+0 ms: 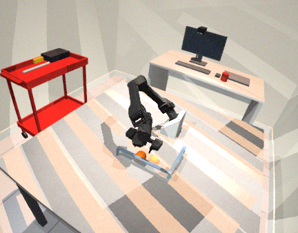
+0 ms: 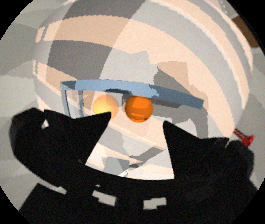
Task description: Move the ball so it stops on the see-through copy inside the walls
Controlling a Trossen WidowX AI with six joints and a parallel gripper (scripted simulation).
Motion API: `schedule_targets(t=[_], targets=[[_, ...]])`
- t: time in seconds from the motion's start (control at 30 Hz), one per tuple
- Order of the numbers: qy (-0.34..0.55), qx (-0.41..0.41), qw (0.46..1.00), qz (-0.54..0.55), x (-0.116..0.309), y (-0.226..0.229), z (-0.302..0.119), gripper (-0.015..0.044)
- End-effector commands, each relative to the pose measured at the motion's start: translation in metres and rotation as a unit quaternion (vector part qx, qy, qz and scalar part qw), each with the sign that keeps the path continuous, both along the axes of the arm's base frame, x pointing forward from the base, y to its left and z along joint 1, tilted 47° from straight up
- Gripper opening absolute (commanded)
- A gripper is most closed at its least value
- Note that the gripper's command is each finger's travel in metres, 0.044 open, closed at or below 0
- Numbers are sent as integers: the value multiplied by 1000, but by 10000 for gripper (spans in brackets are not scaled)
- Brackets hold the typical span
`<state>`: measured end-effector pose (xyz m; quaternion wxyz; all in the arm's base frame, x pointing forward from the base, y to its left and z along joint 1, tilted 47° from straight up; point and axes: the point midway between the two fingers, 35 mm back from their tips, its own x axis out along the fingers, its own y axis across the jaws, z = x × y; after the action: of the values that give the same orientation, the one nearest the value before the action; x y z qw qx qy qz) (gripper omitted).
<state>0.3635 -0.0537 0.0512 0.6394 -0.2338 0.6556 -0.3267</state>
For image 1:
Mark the clear l-shaped low walls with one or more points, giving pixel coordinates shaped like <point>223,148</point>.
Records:
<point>145,166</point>

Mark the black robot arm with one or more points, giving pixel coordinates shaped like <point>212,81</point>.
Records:
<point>137,111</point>

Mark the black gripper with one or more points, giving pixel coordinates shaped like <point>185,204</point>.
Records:
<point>156,144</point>

